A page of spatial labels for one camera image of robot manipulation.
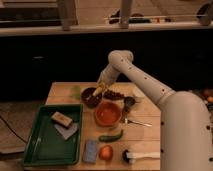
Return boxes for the grey blue sponge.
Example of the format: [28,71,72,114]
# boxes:
[82,140,98,163]

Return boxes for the dark red grapes bunch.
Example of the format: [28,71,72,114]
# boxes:
[104,90,124,100]

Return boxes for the orange bowl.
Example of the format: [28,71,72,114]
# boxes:
[94,101,122,127]

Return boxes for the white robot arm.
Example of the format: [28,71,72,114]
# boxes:
[99,50,213,171]

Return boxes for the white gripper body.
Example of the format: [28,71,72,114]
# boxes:
[98,64,120,86]

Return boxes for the tan wooden block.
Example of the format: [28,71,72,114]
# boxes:
[51,112,73,128]

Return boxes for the grey cloth in tray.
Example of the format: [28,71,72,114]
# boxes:
[54,123,78,140]

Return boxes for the silver fork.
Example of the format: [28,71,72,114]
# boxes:
[124,118,152,127]

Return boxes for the purple bowl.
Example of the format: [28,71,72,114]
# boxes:
[81,87,102,108]

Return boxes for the yellow banana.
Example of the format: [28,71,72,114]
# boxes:
[92,84,105,96]

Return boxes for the orange fruit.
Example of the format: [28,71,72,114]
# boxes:
[99,145,113,161]

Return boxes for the small dark metal cup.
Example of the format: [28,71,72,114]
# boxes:
[124,96,136,112]

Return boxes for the green chili pepper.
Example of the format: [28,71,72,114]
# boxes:
[98,129,123,142]

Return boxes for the light green leafy vegetable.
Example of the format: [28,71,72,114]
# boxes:
[70,86,81,100]

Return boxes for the green plastic tray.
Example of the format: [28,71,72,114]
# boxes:
[23,104,83,167]

